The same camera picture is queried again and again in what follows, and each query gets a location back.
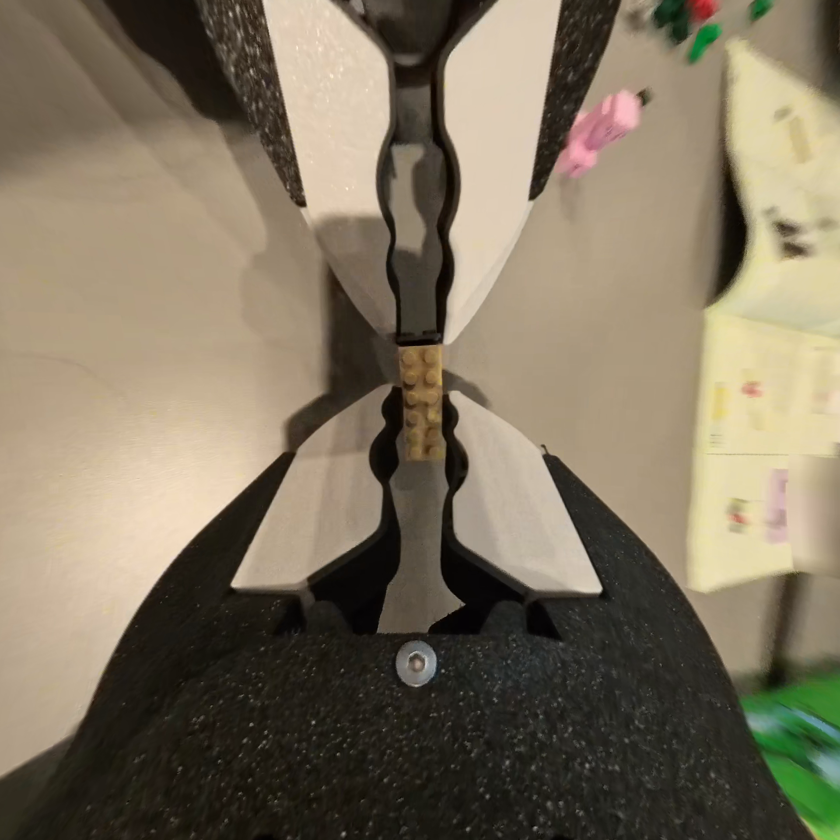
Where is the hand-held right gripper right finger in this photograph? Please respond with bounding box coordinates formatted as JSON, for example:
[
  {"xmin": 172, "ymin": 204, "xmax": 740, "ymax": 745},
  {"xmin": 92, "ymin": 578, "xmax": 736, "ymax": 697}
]
[{"xmin": 441, "ymin": 387, "xmax": 603, "ymax": 634}]

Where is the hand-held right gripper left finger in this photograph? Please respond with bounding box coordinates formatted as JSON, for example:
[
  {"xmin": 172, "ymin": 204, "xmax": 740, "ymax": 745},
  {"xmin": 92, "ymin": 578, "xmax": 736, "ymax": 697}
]
[{"xmin": 231, "ymin": 387, "xmax": 403, "ymax": 634}]

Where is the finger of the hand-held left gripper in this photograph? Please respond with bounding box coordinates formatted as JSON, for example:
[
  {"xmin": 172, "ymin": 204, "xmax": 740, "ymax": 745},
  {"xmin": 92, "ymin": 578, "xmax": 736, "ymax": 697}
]
[
  {"xmin": 262, "ymin": 0, "xmax": 403, "ymax": 343},
  {"xmin": 433, "ymin": 0, "xmax": 567, "ymax": 347}
]

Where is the yellow toy brick plate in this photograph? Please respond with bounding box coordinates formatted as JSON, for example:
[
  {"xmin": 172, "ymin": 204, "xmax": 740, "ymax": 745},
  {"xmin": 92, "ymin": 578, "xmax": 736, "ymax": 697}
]
[{"xmin": 397, "ymin": 344, "xmax": 451, "ymax": 463}]

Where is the grey desk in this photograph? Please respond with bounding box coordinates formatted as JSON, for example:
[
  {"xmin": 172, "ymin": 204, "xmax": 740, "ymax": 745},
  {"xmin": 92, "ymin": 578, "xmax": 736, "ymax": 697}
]
[{"xmin": 0, "ymin": 0, "xmax": 840, "ymax": 788}]

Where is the pink toy pig figure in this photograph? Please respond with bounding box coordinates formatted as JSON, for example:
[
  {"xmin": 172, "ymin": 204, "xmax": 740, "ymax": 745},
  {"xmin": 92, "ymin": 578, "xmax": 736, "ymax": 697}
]
[{"xmin": 554, "ymin": 88, "xmax": 644, "ymax": 179}]

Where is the pile of toy bricks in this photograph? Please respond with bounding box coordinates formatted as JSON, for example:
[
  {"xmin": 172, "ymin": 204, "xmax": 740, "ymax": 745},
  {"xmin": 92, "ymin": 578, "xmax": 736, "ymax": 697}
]
[{"xmin": 623, "ymin": 0, "xmax": 729, "ymax": 47}]

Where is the green angled toy brick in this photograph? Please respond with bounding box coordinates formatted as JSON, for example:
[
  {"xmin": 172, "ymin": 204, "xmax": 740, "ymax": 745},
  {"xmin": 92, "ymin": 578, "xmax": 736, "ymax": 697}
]
[{"xmin": 686, "ymin": 23, "xmax": 724, "ymax": 65}]

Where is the building instruction booklet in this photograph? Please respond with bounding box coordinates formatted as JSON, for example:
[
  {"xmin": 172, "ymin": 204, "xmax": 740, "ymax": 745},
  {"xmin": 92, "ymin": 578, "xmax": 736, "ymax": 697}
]
[{"xmin": 686, "ymin": 36, "xmax": 840, "ymax": 595}]

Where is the green sheet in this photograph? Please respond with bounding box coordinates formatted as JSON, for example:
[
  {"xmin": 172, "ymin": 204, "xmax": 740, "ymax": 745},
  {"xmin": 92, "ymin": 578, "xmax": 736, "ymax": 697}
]
[{"xmin": 738, "ymin": 676, "xmax": 840, "ymax": 836}]

